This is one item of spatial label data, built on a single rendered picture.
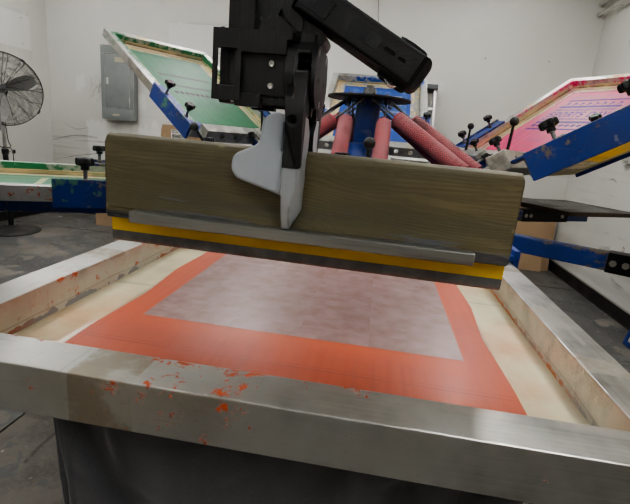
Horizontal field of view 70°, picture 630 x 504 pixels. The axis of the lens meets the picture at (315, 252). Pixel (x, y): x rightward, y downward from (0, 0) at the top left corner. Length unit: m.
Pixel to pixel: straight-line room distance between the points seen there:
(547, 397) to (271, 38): 0.38
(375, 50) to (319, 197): 0.12
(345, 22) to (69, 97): 5.84
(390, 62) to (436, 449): 0.27
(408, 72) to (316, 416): 0.25
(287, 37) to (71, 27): 5.85
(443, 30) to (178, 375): 4.92
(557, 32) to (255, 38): 5.03
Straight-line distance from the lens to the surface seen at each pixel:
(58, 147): 6.27
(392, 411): 0.31
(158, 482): 0.51
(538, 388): 0.47
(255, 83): 0.37
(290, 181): 0.36
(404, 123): 1.52
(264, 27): 0.40
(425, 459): 0.31
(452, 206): 0.38
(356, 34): 0.37
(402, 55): 0.37
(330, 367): 0.42
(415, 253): 0.37
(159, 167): 0.42
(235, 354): 0.43
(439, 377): 0.44
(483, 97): 5.09
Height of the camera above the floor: 1.16
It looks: 14 degrees down
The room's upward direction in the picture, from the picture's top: 5 degrees clockwise
